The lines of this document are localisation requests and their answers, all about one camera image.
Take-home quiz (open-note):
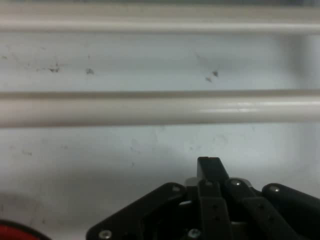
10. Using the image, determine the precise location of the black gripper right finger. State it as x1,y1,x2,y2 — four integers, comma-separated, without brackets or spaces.
208,156,320,240

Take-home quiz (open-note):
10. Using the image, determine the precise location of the red round object black rim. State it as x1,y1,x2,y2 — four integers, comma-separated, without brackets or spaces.
0,218,51,240

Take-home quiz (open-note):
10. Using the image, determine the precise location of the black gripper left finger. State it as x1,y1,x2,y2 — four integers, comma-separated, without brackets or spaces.
85,156,234,240

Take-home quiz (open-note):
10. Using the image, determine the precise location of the white round bar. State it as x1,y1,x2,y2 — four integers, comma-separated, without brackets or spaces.
0,2,320,35
0,90,320,129

